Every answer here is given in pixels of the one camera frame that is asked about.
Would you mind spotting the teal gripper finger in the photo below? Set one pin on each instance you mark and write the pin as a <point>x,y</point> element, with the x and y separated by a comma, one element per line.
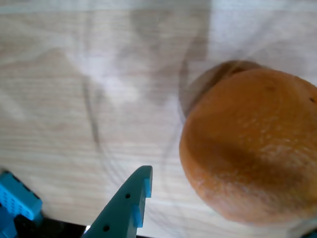
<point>312,235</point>
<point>121,210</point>

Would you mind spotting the plain orange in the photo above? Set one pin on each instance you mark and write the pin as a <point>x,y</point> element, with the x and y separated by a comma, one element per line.
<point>252,148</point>

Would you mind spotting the blue perforated plastic part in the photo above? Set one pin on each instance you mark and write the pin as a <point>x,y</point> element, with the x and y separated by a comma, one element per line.
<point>17,198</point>

